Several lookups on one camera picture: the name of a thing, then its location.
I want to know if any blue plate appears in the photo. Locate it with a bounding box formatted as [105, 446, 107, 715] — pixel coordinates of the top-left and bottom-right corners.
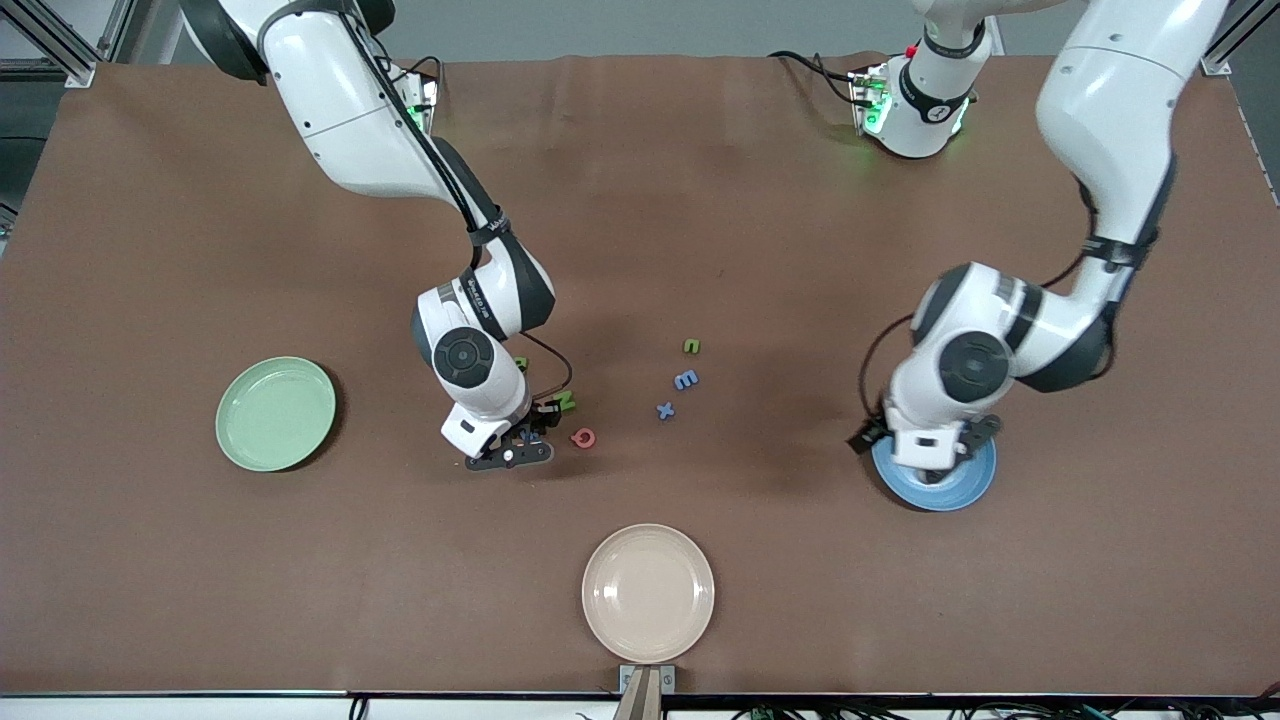
[870, 430, 998, 513]

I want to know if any beige plate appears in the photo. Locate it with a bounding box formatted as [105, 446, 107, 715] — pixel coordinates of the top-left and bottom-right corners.
[581, 523, 717, 665]

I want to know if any green plate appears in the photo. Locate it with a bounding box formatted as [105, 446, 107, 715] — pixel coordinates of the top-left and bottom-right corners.
[215, 356, 338, 473]

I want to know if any brown table cover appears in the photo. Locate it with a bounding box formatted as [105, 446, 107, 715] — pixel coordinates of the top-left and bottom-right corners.
[0, 52, 1280, 698]

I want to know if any white table edge strip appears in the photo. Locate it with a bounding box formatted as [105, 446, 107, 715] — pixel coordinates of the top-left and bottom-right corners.
[0, 692, 1280, 720]

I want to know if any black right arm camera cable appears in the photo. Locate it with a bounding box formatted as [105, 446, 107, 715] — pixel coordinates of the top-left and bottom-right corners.
[340, 0, 575, 401]

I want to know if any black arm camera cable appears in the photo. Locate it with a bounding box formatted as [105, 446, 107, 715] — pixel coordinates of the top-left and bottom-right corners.
[857, 180, 1101, 431]
[340, 0, 575, 401]

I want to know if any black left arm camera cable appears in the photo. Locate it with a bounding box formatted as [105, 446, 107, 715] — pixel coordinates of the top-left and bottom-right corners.
[857, 180, 1101, 431]

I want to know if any camera mount post with bracket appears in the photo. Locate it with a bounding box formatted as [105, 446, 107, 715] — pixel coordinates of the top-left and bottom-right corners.
[612, 664, 677, 720]

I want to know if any black right arm base cable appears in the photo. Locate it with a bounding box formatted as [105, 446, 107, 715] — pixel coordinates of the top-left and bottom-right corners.
[400, 55, 446, 111]

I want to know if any black arm base cable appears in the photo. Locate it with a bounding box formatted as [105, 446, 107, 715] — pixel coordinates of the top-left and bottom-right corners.
[768, 50, 863, 106]
[400, 55, 446, 111]

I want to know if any black left arm base cable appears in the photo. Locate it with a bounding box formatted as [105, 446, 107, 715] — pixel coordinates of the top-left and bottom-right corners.
[768, 50, 863, 106]

